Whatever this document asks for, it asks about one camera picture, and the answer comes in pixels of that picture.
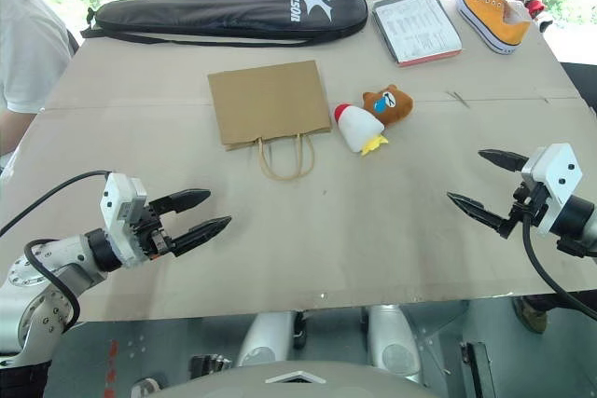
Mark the brown crying bear plush toy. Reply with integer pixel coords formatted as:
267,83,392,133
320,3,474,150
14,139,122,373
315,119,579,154
362,84,415,129

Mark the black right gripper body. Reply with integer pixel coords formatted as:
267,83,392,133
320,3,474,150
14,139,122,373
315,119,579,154
509,181,552,230

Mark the silver left robot leg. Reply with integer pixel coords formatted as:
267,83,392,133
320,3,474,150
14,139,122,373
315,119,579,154
236,309,308,369

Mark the brown shoe of bystander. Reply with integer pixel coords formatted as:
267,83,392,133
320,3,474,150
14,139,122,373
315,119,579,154
511,295,549,336

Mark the orange canvas shoe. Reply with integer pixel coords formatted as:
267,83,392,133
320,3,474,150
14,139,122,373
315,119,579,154
455,0,534,59

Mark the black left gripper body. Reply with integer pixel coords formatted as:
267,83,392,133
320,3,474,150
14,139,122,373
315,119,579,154
132,204,180,261

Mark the black racket bag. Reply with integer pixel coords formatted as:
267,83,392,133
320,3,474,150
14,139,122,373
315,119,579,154
79,0,369,49

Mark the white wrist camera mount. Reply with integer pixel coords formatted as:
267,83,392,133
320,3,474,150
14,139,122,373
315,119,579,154
519,142,585,237
99,172,154,269

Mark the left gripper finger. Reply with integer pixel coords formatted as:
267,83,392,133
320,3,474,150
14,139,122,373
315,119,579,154
148,188,212,220
173,215,233,258

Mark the brown paper bag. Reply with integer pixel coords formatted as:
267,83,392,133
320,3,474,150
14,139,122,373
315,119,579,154
207,60,334,182

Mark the silver robot leg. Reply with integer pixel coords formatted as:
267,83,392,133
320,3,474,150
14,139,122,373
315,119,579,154
367,303,423,377
236,309,308,369

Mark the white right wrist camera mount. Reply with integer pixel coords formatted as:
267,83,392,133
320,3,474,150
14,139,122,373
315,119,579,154
519,142,585,237

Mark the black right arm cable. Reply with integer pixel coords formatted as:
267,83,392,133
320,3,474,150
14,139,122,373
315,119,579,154
521,212,597,323

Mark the grey robot torso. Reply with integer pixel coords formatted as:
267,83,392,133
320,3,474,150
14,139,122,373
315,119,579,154
157,359,442,398

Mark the silver right robot leg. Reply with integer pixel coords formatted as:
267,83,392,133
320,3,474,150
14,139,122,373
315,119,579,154
367,303,423,377

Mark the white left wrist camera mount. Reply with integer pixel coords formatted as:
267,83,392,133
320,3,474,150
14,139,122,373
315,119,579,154
99,172,154,269

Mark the person in white shirt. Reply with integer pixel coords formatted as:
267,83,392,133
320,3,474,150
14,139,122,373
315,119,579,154
0,0,74,180

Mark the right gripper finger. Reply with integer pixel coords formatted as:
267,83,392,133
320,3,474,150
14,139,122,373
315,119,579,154
478,148,532,174
446,191,516,240

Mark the white plush rocket toy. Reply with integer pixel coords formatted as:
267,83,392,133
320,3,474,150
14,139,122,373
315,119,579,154
333,103,390,157

